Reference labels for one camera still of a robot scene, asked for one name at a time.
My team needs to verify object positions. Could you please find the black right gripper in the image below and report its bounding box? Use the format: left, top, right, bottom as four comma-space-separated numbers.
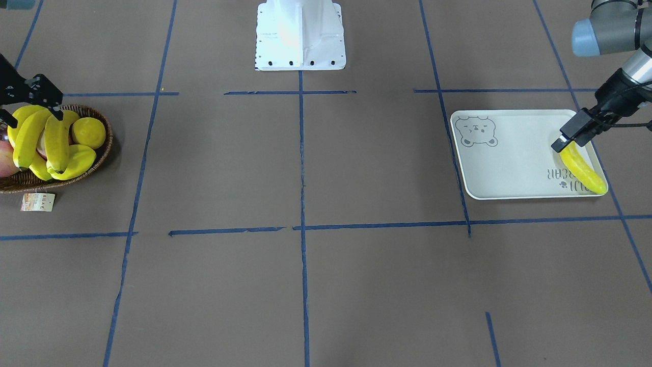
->
0, 55, 64, 128

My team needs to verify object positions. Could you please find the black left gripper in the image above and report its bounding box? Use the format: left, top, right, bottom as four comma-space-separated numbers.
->
551, 68, 650, 153

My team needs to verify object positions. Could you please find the yellow banana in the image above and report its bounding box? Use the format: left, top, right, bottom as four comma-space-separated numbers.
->
44, 111, 80, 173
12, 108, 53, 170
7, 105, 53, 182

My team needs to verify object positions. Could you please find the yellow-green banana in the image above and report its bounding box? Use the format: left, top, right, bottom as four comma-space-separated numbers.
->
559, 142, 608, 195

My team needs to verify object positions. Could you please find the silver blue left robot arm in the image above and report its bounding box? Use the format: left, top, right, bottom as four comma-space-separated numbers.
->
551, 1, 651, 153

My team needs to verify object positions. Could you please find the brown wicker basket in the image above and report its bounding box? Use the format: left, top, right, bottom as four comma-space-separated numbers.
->
2, 104, 114, 194

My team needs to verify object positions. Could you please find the white paper basket tag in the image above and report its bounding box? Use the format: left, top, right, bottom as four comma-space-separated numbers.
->
20, 193, 56, 212

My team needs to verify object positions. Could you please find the red apple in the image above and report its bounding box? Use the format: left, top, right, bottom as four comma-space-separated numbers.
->
0, 140, 20, 178

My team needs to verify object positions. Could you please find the yellow lemon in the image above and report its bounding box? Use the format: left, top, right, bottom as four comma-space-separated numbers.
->
70, 118, 107, 149

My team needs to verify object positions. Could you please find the yellow star fruit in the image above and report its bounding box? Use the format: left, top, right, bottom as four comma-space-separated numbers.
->
46, 144, 96, 181

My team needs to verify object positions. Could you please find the white bear print tray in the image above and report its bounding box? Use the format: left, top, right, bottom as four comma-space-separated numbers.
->
450, 110, 609, 200

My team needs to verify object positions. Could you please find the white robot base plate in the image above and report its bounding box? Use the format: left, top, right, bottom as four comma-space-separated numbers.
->
255, 1, 347, 71

